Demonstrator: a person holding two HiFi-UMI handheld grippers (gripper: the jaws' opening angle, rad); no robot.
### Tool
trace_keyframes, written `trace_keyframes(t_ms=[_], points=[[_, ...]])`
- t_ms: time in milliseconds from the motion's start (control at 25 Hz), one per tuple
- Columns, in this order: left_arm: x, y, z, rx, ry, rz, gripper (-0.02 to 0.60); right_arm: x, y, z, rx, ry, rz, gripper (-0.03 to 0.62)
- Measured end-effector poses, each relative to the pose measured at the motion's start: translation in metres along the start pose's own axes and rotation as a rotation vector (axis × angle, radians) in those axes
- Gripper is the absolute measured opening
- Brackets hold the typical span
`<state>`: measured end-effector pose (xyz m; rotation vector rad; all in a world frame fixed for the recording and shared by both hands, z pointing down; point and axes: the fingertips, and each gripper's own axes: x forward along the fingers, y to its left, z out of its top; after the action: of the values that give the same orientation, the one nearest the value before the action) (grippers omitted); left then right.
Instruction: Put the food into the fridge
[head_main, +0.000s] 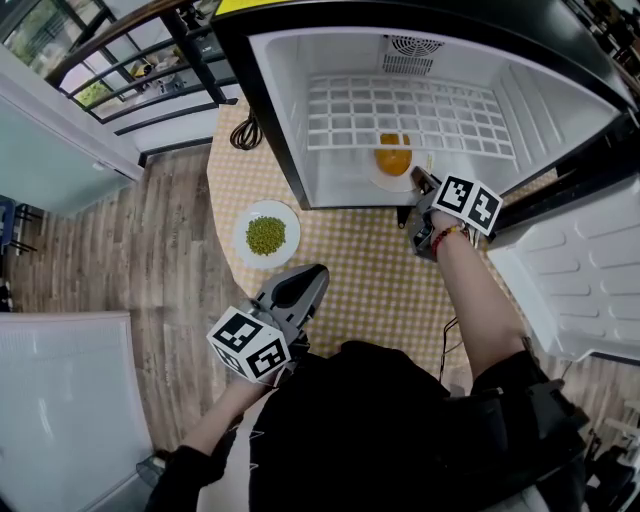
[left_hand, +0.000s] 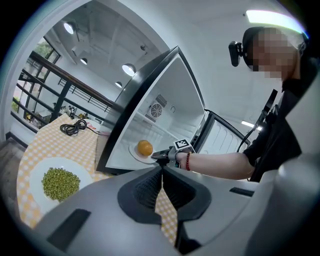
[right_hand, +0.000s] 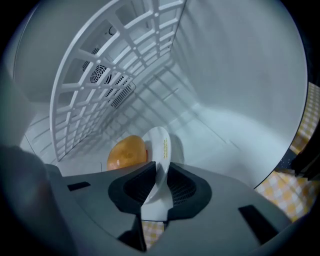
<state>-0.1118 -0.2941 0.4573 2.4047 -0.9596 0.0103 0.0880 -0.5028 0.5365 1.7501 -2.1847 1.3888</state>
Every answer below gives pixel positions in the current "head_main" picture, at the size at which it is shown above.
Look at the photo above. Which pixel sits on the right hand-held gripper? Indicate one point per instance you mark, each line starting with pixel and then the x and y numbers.
pixel 467 200

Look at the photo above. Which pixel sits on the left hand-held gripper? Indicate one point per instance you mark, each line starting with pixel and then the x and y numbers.
pixel 260 340

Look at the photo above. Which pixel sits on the orange food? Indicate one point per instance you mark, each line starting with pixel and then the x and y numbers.
pixel 393 161

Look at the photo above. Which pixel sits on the white plate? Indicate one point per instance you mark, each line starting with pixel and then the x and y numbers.
pixel 290 220
pixel 387 183

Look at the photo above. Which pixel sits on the green peas food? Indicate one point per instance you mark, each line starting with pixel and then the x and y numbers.
pixel 265 235

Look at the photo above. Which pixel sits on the black mini fridge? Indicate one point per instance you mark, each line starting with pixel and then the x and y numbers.
pixel 280 125

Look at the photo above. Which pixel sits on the person's right forearm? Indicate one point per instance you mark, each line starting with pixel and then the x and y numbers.
pixel 475 300

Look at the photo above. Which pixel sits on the person's left forearm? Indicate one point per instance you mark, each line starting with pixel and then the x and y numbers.
pixel 225 415

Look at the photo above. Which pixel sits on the white fridge door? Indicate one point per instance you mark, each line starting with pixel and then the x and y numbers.
pixel 590 270

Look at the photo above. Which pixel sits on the yellow checked tablecloth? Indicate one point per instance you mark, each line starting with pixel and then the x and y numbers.
pixel 370 270

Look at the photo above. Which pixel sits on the person's black clothing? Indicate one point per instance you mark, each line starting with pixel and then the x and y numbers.
pixel 360 440

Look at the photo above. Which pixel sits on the white cabinet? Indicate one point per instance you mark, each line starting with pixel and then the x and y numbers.
pixel 65 410

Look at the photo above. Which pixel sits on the black railing with wooden handrail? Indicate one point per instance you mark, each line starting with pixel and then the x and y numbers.
pixel 190 50

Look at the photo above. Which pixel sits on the blue chair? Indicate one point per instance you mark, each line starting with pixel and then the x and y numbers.
pixel 7 225

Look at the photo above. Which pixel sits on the white glass partition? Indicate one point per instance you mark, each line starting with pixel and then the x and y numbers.
pixel 45 160

